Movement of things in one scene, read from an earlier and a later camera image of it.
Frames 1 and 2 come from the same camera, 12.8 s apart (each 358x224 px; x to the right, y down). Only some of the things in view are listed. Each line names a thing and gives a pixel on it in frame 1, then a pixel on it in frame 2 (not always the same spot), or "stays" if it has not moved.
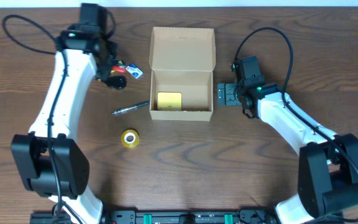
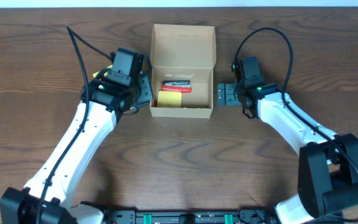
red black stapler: [119, 66] -> [181, 86]
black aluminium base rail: [181, 216] stays
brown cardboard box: [183, 60] stays
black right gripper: [226, 94] stays
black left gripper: [108, 72] -> [146, 88]
